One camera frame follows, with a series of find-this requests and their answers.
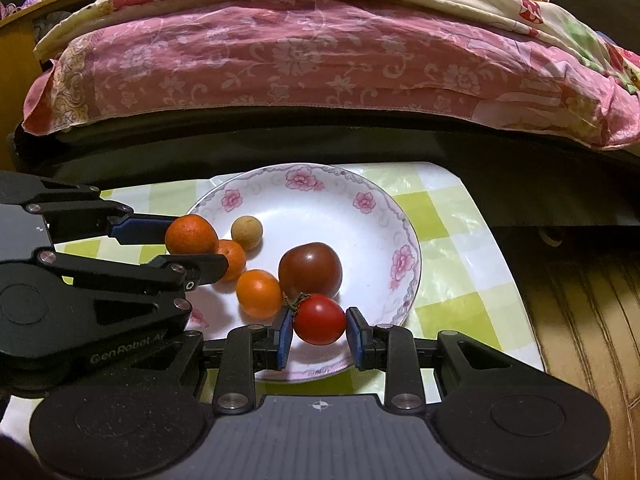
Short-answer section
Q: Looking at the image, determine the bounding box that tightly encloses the white floral plate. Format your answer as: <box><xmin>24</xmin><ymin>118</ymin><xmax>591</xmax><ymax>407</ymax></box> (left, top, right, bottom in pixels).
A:
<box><xmin>186</xmin><ymin>162</ymin><xmax>422</xmax><ymax>385</ymax></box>

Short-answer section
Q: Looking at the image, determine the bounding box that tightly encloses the red cherry tomato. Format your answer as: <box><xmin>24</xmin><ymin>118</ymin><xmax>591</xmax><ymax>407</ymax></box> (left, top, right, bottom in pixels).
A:
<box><xmin>285</xmin><ymin>292</ymin><xmax>347</xmax><ymax>346</ymax></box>

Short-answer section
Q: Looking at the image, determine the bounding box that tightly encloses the large dark red tomato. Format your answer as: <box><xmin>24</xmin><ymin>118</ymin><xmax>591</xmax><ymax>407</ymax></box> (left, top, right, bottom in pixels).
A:
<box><xmin>278</xmin><ymin>242</ymin><xmax>343</xmax><ymax>300</ymax></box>

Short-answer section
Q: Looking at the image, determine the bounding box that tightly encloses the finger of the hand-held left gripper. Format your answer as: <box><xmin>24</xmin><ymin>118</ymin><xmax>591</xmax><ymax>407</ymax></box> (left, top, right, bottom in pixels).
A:
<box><xmin>39</xmin><ymin>249</ymin><xmax>230</xmax><ymax>329</ymax></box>
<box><xmin>0</xmin><ymin>170</ymin><xmax>177</xmax><ymax>247</ymax></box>

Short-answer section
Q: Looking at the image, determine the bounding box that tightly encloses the dark bed frame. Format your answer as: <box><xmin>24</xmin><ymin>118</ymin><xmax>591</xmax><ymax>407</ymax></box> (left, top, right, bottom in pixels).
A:
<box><xmin>7</xmin><ymin>102</ymin><xmax>640</xmax><ymax>231</ymax></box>

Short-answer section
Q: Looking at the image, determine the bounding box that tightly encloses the dark headboard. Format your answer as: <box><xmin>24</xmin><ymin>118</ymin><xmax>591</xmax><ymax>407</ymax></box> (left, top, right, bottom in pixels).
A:
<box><xmin>550</xmin><ymin>0</ymin><xmax>640</xmax><ymax>46</ymax></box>

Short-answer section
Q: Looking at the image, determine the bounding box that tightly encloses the brown longan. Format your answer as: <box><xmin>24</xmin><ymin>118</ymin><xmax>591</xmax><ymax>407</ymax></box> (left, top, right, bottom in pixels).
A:
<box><xmin>231</xmin><ymin>215</ymin><xmax>264</xmax><ymax>251</ymax></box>

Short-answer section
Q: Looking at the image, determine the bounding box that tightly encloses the wooden cabinet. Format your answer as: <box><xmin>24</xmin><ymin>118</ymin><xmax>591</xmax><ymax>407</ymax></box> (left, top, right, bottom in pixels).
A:
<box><xmin>0</xmin><ymin>0</ymin><xmax>118</xmax><ymax>171</ymax></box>

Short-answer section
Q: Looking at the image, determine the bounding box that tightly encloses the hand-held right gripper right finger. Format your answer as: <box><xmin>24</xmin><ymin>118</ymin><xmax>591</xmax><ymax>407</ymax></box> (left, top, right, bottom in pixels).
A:
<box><xmin>346</xmin><ymin>306</ymin><xmax>546</xmax><ymax>414</ymax></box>

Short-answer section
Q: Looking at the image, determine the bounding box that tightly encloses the green checked tablecloth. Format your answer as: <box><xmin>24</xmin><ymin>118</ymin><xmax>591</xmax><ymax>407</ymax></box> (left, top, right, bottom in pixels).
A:
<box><xmin>0</xmin><ymin>161</ymin><xmax>548</xmax><ymax>441</ymax></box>

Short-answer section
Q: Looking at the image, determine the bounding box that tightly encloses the pink floral blanket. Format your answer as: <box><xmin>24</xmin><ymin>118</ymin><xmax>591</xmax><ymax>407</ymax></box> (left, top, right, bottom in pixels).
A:
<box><xmin>22</xmin><ymin>0</ymin><xmax>640</xmax><ymax>152</ymax></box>

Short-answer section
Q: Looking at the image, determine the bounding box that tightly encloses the small orange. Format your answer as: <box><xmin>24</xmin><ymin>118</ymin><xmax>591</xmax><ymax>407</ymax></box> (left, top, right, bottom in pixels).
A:
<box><xmin>165</xmin><ymin>214</ymin><xmax>220</xmax><ymax>256</ymax></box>
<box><xmin>215</xmin><ymin>240</ymin><xmax>247</xmax><ymax>282</ymax></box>
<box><xmin>236</xmin><ymin>269</ymin><xmax>284</xmax><ymax>319</ymax></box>

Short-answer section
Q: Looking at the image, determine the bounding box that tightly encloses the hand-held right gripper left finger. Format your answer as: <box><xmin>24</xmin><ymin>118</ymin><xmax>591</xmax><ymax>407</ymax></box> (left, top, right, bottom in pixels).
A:
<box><xmin>169</xmin><ymin>306</ymin><xmax>294</xmax><ymax>414</ymax></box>

